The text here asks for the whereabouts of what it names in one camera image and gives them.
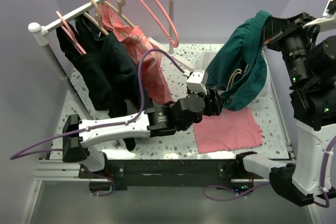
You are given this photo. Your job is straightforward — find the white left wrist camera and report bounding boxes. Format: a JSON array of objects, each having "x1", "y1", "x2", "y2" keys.
[{"x1": 186, "y1": 69, "x2": 208, "y2": 94}]

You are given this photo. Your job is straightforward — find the black hanging garment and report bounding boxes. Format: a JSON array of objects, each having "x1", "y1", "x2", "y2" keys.
[{"x1": 56, "y1": 27, "x2": 112, "y2": 111}]

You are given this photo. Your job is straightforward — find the pink folded cloth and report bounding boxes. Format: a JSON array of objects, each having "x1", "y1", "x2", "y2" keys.
[{"x1": 193, "y1": 108, "x2": 263, "y2": 154}]

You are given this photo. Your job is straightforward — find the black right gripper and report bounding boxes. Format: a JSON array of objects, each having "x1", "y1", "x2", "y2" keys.
[{"x1": 264, "y1": 11, "x2": 323, "y2": 87}]

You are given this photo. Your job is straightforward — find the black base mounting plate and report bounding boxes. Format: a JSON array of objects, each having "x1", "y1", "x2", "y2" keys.
[{"x1": 78, "y1": 159, "x2": 255, "y2": 192}]

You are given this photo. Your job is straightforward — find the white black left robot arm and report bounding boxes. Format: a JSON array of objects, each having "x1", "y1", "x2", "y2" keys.
[{"x1": 62, "y1": 88, "x2": 224, "y2": 178}]

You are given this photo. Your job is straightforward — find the pink hanger with dark garment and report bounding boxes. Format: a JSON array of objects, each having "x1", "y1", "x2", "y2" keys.
[{"x1": 56, "y1": 11, "x2": 86, "y2": 55}]

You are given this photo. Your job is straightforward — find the green shorts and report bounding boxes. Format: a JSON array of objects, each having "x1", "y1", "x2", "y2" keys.
[{"x1": 206, "y1": 10, "x2": 272, "y2": 111}]

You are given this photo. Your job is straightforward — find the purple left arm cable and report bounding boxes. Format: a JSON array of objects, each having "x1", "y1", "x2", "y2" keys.
[{"x1": 9, "y1": 49, "x2": 191, "y2": 161}]

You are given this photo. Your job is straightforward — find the pink patterned hanging shorts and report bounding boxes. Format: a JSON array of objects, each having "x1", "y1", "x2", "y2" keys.
[{"x1": 99, "y1": 4, "x2": 172, "y2": 104}]

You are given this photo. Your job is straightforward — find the dark green hanging garment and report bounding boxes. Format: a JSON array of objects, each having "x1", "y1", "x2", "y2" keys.
[{"x1": 75, "y1": 15, "x2": 154, "y2": 152}]

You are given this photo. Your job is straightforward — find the pink plastic hanger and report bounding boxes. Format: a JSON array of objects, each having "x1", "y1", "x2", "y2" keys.
[{"x1": 132, "y1": 0, "x2": 179, "y2": 47}]

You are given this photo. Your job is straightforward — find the white plastic basket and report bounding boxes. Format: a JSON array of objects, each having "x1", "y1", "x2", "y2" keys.
[{"x1": 198, "y1": 49, "x2": 271, "y2": 100}]

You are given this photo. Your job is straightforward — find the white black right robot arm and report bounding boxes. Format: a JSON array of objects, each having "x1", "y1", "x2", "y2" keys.
[{"x1": 234, "y1": 13, "x2": 335, "y2": 208}]

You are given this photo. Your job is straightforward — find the white metal clothes rack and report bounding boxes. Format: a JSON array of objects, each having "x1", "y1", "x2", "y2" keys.
[{"x1": 28, "y1": 0, "x2": 195, "y2": 120}]

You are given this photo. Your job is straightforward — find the beige wooden hanger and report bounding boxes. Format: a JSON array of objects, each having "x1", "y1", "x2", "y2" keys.
[
  {"x1": 104, "y1": 0, "x2": 135, "y2": 28},
  {"x1": 83, "y1": 0, "x2": 109, "y2": 36}
]

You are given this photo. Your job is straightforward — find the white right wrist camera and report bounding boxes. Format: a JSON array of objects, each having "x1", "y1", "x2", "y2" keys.
[{"x1": 303, "y1": 0, "x2": 336, "y2": 32}]

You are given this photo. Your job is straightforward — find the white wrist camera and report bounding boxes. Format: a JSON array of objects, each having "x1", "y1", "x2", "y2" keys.
[
  {"x1": 303, "y1": 0, "x2": 336, "y2": 32},
  {"x1": 186, "y1": 69, "x2": 208, "y2": 94}
]

